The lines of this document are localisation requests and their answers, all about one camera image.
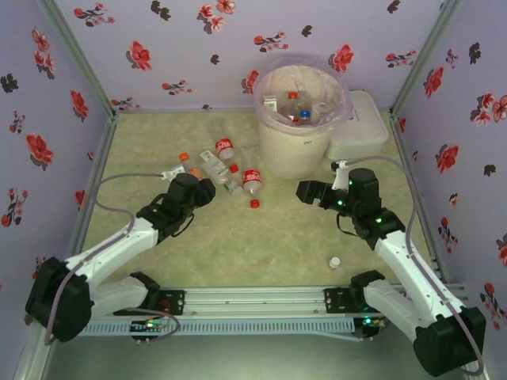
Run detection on clear bottle blue cap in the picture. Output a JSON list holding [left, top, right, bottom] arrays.
[[295, 109, 318, 127]]

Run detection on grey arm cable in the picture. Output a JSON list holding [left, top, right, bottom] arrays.
[[44, 165, 186, 346], [330, 154, 486, 377]]

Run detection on clear bottle white green label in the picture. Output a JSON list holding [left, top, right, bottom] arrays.
[[199, 149, 245, 198]]

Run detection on circuit board green light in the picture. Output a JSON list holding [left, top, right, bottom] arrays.
[[354, 314, 389, 341], [129, 318, 170, 344]]

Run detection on grey right arm cable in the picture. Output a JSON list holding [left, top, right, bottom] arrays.
[[330, 154, 486, 377]]

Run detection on aluminium frame post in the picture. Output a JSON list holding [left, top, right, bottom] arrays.
[[390, 0, 463, 116], [36, 0, 119, 116]]

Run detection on cream plastic waste bin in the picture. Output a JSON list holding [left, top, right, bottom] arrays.
[[255, 65, 349, 180]]

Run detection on white lidded plastic container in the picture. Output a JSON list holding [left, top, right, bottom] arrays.
[[326, 89, 390, 162]]

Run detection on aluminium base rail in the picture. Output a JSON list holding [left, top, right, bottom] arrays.
[[158, 283, 468, 317]]

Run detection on clear cola bottle red label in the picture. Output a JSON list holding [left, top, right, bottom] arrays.
[[211, 118, 242, 175], [239, 145, 263, 198]]

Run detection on grey left arm cable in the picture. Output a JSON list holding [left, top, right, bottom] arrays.
[[44, 165, 186, 346]]

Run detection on white slotted cable duct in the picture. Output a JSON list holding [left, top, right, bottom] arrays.
[[85, 316, 356, 336]]

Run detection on clear plastic bin liner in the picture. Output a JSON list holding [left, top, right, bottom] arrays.
[[252, 53, 353, 131]]

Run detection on clear bottle red cap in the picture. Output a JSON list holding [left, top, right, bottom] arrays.
[[285, 90, 302, 122]]

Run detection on clear bottle orange label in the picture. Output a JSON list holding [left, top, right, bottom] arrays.
[[177, 151, 203, 179]]

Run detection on aluminium frame rail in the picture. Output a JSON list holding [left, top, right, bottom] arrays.
[[70, 114, 119, 258], [13, 336, 56, 380], [390, 112, 451, 283]]

